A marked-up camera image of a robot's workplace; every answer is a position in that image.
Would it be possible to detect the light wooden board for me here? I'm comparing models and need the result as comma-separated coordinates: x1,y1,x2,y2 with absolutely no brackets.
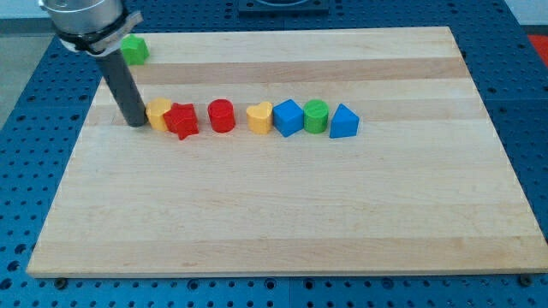
27,27,547,278

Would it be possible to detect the green star block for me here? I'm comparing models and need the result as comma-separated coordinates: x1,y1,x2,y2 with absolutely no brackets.
121,34,149,65

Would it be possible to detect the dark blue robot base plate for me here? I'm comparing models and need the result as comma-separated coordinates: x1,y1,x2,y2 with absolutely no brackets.
236,0,331,15

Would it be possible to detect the red cylinder block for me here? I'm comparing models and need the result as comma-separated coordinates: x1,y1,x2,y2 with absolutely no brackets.
207,98,235,133

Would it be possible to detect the red star block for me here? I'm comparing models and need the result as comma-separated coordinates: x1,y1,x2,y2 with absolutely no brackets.
163,103,200,140

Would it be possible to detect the blue cube block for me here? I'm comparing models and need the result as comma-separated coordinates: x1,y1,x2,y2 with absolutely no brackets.
273,99,304,137

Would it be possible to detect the red object at edge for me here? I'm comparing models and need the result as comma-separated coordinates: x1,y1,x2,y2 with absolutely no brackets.
527,34,548,66

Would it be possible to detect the yellow hexagon block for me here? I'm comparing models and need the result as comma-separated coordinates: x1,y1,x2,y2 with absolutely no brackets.
146,98,172,132

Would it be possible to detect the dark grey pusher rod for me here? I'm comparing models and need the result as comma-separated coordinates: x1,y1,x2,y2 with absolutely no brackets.
96,50,147,127

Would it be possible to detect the yellow heart block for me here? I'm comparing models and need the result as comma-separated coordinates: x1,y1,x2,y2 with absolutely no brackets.
246,101,273,134

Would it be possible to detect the blue triangle block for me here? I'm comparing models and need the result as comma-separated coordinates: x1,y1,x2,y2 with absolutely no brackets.
329,104,360,139

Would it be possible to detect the green cylinder block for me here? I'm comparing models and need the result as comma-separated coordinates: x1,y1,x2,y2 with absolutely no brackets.
303,99,330,133

